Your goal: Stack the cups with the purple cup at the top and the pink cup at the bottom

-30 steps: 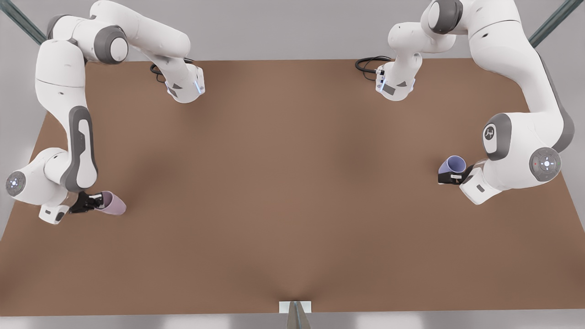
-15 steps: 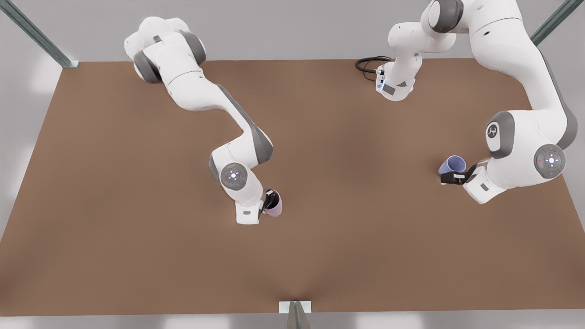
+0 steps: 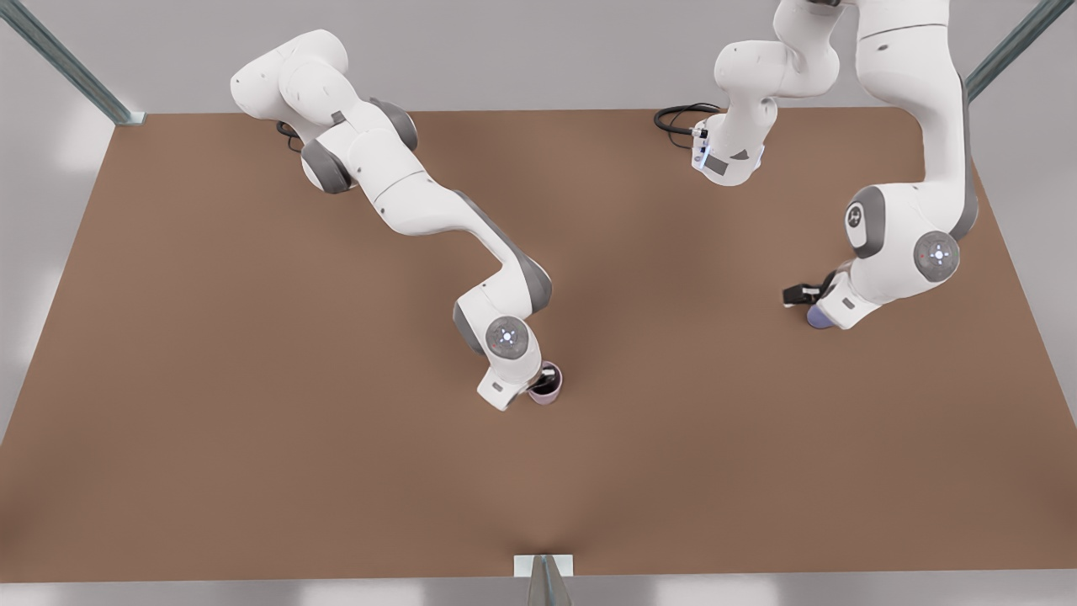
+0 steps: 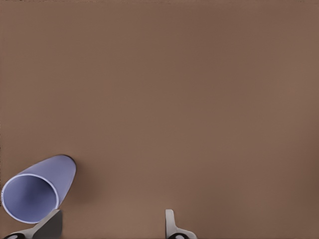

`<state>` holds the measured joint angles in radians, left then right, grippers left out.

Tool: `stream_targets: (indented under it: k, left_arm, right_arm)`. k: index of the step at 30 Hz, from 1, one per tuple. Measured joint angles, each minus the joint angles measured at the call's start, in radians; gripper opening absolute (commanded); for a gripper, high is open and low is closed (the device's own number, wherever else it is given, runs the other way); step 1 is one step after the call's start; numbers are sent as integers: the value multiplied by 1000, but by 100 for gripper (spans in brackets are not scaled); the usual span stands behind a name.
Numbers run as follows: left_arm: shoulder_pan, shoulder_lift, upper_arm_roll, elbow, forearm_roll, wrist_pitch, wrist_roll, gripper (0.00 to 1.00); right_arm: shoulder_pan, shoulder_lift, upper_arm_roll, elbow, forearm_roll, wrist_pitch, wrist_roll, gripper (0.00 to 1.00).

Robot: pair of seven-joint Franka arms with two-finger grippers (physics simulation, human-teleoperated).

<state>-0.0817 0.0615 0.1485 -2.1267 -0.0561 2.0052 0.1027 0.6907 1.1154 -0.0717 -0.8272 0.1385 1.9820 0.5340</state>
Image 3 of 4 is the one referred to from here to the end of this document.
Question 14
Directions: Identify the pink cup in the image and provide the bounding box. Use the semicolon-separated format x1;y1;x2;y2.
527;361;563;407

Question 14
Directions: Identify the silver frame post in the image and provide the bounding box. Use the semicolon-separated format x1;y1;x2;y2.
514;554;575;606
0;0;146;127
965;0;1077;104

